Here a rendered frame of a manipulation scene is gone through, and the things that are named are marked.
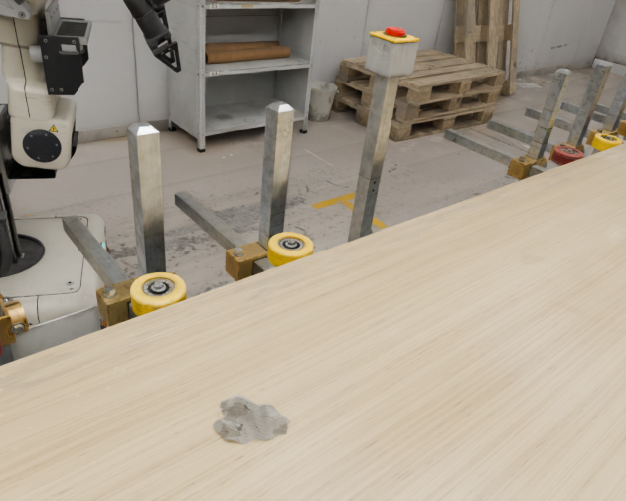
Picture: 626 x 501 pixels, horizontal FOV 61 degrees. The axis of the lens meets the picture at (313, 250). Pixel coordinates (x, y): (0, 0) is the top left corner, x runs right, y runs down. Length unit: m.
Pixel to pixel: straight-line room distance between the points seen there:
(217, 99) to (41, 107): 2.44
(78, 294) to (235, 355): 1.22
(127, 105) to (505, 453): 3.41
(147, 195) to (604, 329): 0.74
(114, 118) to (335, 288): 3.07
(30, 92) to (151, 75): 2.12
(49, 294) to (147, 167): 1.12
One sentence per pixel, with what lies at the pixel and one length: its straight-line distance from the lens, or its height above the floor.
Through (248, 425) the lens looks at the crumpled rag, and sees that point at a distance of 0.63.
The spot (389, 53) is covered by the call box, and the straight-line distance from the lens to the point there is 1.07.
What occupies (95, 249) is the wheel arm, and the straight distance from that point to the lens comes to 1.09.
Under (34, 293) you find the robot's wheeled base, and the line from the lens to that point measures 1.93.
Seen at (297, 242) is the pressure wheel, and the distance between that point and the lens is 0.95.
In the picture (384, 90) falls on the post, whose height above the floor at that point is 1.12.
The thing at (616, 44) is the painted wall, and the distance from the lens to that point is 8.65.
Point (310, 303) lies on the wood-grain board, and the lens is 0.82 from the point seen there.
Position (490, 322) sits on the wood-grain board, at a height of 0.90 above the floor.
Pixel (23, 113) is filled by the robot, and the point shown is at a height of 0.82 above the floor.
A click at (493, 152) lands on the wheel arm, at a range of 1.81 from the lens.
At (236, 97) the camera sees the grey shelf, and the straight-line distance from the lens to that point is 4.17.
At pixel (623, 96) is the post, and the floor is 0.98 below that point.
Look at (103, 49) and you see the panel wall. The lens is 3.67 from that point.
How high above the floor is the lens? 1.40
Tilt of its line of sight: 32 degrees down
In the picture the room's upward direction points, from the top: 7 degrees clockwise
